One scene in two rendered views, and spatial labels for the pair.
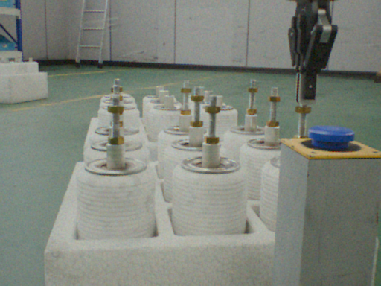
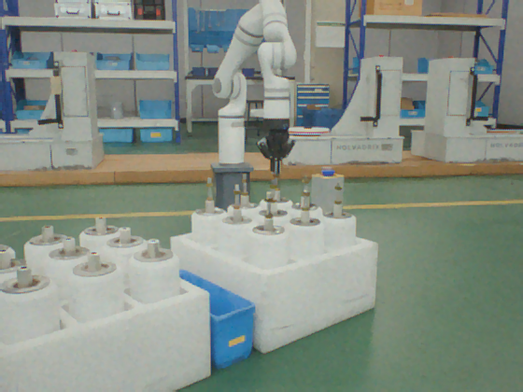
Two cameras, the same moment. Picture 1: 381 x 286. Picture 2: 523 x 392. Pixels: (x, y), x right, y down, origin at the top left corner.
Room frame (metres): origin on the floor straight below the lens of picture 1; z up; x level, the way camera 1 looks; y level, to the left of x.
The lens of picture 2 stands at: (1.39, 1.09, 0.56)
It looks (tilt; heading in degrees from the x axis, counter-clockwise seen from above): 12 degrees down; 239
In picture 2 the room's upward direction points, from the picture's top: straight up
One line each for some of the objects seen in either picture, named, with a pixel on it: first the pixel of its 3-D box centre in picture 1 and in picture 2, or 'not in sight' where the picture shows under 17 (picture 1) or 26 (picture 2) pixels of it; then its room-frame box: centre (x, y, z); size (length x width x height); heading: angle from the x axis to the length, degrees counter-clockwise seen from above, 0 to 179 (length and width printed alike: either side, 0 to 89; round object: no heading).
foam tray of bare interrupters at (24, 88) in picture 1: (6, 86); not in sight; (3.18, 1.29, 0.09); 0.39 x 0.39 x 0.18; 71
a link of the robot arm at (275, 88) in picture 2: not in sight; (274, 71); (0.60, -0.14, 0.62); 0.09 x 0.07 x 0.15; 154
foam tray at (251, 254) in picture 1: (193, 245); (272, 272); (0.69, 0.00, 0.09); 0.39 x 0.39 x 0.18; 9
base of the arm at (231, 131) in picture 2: not in sight; (231, 141); (0.51, -0.56, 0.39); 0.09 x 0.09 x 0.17; 68
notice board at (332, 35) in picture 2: not in sight; (332, 35); (-3.48, -4.96, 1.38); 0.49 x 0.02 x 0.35; 158
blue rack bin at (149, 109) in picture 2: not in sight; (156, 109); (-0.72, -4.75, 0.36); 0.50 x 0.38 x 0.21; 69
